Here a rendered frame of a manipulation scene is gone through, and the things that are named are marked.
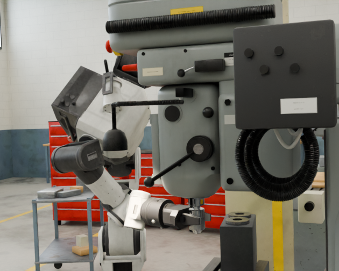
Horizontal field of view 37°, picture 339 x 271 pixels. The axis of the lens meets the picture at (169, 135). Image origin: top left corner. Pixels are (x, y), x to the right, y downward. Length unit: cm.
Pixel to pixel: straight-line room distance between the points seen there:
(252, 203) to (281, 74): 224
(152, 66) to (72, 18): 1087
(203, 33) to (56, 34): 1113
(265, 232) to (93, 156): 175
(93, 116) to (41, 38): 1085
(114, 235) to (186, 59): 102
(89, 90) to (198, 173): 65
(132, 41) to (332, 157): 60
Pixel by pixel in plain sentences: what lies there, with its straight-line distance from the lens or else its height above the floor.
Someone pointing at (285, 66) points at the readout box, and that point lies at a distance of 103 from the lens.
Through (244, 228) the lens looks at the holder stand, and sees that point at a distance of 186.
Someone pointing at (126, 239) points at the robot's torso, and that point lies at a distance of 213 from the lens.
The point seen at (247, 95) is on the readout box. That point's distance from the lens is 104.
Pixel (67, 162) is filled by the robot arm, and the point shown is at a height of 140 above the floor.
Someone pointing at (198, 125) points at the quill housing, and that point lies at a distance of 135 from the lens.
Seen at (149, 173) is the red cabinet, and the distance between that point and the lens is 651.
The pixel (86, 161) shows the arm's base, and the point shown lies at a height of 140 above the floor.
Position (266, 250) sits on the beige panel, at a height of 66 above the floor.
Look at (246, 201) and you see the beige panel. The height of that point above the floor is 96.
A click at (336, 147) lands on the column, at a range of 123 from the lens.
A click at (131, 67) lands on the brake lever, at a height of 170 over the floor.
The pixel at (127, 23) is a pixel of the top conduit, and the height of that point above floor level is 179.
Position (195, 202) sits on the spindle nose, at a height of 129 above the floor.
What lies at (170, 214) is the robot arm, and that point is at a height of 126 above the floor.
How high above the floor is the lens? 156
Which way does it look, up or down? 3 degrees down
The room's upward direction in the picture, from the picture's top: 2 degrees counter-clockwise
